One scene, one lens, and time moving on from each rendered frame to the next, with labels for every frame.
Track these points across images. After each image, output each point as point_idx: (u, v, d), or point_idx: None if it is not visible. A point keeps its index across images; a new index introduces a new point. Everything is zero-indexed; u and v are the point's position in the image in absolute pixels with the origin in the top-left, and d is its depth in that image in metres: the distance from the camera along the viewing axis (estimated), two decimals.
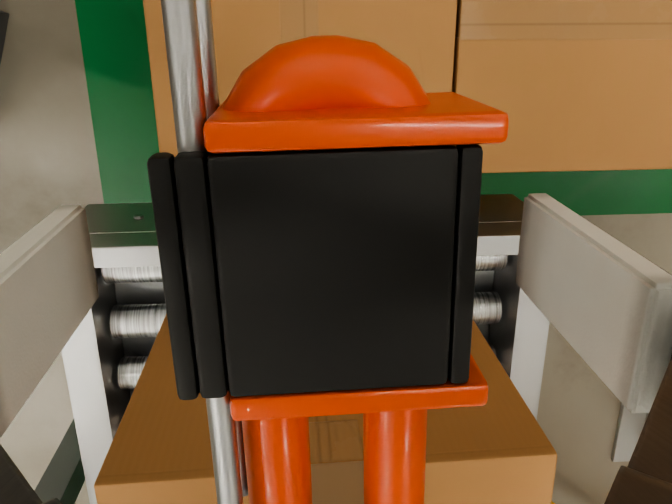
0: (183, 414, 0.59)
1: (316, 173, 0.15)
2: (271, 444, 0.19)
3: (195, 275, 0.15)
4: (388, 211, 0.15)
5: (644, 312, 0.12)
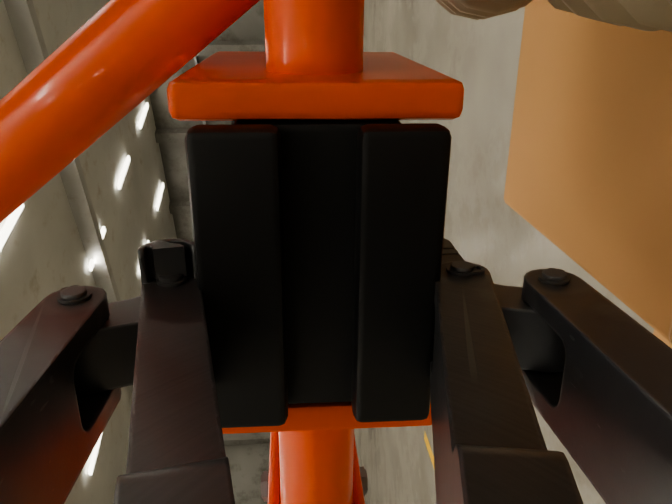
0: None
1: None
2: None
3: None
4: None
5: None
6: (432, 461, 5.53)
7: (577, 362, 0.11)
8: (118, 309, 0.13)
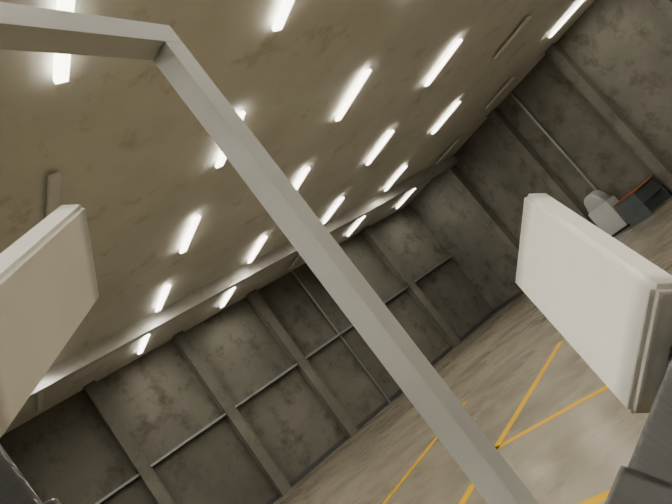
0: None
1: None
2: None
3: None
4: None
5: (644, 312, 0.12)
6: None
7: None
8: None
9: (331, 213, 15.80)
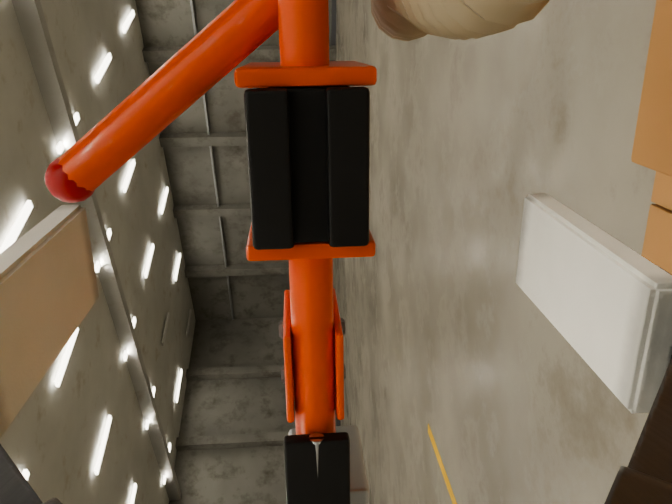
0: None
1: None
2: None
3: None
4: None
5: (644, 312, 0.12)
6: (436, 452, 5.62)
7: None
8: None
9: None
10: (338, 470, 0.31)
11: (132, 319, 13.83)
